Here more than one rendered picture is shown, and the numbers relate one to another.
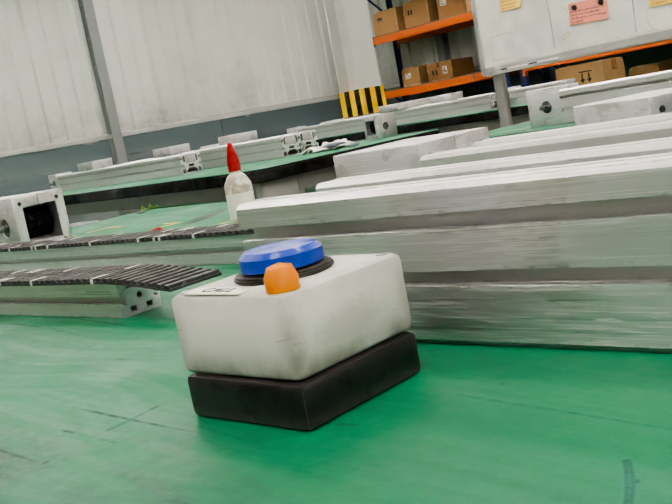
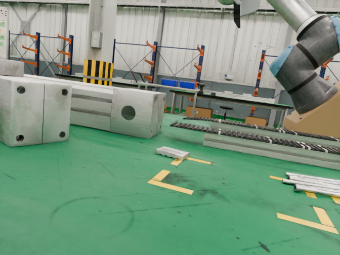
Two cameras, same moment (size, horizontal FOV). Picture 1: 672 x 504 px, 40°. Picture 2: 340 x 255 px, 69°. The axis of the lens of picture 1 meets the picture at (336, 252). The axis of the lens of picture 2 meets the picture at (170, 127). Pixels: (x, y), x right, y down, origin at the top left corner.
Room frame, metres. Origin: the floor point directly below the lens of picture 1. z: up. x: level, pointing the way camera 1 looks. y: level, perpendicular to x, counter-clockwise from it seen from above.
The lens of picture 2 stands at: (1.28, -0.31, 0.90)
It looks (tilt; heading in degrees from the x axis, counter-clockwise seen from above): 10 degrees down; 148
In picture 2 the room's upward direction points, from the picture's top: 8 degrees clockwise
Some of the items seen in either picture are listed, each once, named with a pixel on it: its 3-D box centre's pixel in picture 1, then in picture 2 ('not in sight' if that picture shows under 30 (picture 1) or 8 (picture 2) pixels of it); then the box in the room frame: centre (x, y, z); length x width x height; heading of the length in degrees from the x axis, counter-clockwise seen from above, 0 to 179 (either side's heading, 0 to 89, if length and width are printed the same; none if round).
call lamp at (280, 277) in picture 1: (280, 276); not in sight; (0.38, 0.03, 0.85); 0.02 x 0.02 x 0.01
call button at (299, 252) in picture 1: (282, 265); not in sight; (0.43, 0.03, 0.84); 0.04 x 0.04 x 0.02
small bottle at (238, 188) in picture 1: (238, 186); not in sight; (1.23, 0.11, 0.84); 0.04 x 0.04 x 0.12
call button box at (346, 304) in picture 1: (308, 326); not in sight; (0.43, 0.02, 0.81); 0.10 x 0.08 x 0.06; 136
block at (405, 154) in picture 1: (411, 199); (140, 111); (0.76, -0.07, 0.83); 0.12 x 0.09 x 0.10; 136
